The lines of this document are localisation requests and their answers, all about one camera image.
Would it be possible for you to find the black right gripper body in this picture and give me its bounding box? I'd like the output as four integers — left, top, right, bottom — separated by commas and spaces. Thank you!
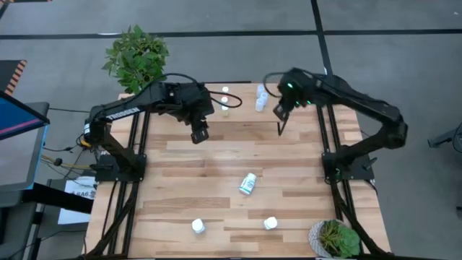
272, 96, 302, 122

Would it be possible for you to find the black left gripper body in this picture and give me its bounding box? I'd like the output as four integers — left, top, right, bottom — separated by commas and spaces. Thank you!
182, 103, 216, 131

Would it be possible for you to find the leafy tree in white pot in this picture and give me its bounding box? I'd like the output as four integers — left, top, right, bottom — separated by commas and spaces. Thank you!
102, 24, 170, 95

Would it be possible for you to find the succulent in triangle-patterned pot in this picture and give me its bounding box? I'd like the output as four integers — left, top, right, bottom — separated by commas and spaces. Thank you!
308, 219, 362, 259

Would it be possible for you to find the white paper sheet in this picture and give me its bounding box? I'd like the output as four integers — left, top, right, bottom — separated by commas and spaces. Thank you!
57, 175, 99, 225

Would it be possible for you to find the black display stand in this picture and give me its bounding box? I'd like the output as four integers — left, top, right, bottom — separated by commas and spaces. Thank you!
0, 182, 95, 260

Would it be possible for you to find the tilted display screen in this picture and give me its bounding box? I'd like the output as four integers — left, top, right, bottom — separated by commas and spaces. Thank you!
0, 90, 51, 192

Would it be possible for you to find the black orange-striped floor mat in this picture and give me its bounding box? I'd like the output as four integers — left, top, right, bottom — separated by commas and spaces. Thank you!
0, 59, 28, 97

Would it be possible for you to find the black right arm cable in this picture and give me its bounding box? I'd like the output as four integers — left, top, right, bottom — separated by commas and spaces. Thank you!
262, 71, 288, 98

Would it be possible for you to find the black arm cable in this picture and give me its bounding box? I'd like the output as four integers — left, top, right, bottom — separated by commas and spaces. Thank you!
262, 71, 288, 98
207, 90, 243, 109

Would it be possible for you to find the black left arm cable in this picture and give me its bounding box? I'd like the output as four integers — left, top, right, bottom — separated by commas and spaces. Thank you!
207, 90, 243, 109

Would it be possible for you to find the black aluminium rig frame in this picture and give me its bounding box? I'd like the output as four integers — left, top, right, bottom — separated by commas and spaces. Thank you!
316, 104, 393, 259
83, 110, 149, 259

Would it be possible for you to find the yellow cable bundle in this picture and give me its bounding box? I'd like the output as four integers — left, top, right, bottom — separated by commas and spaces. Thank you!
40, 154, 93, 171

